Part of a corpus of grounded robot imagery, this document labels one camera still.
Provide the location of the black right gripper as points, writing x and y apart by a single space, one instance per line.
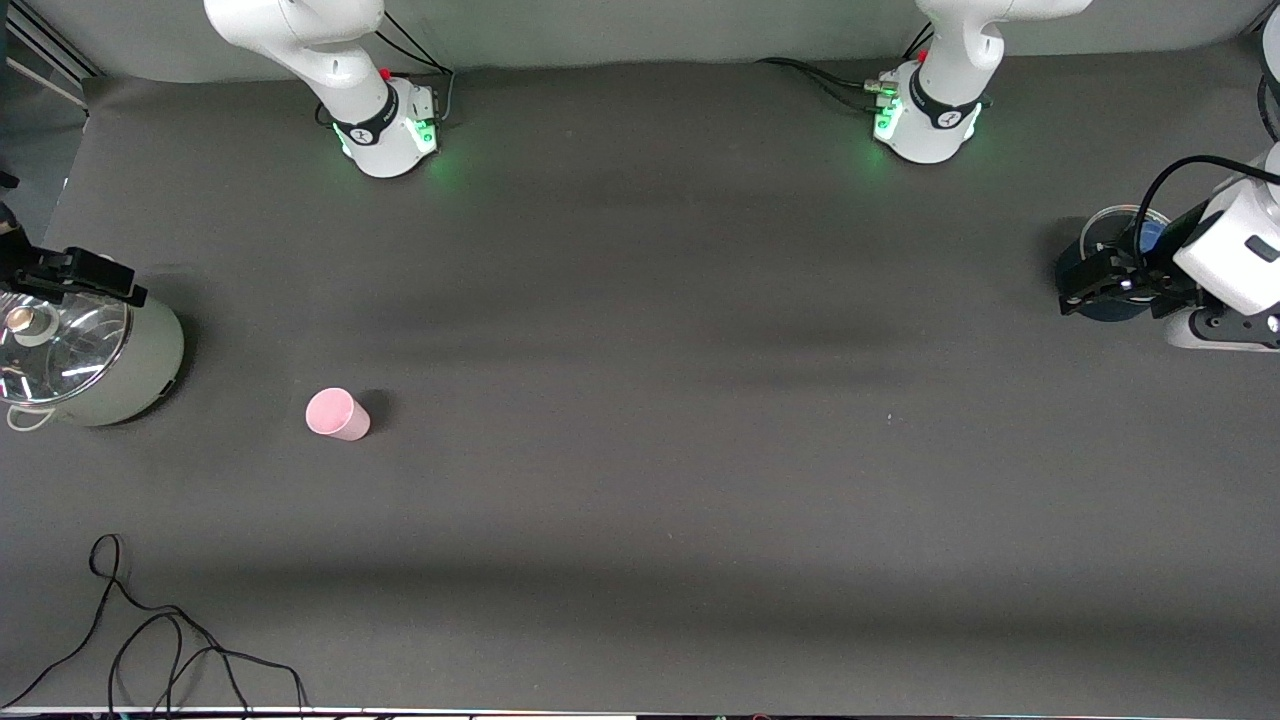
22 262

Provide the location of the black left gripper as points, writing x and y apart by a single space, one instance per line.
1163 253

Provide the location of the pink plastic cup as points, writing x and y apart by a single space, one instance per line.
335 415

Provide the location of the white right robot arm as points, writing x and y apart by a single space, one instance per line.
330 50

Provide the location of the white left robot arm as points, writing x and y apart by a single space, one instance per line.
950 60

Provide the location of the dark blue saucepan glass lid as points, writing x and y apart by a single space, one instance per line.
1110 312

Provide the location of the glass lid with blue knob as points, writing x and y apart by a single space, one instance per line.
1110 222

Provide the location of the glass lid with beige knob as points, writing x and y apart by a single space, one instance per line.
60 345

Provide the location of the sage green cooking pot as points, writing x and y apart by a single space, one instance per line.
140 360

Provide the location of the metal frame rail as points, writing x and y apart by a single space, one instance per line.
40 55

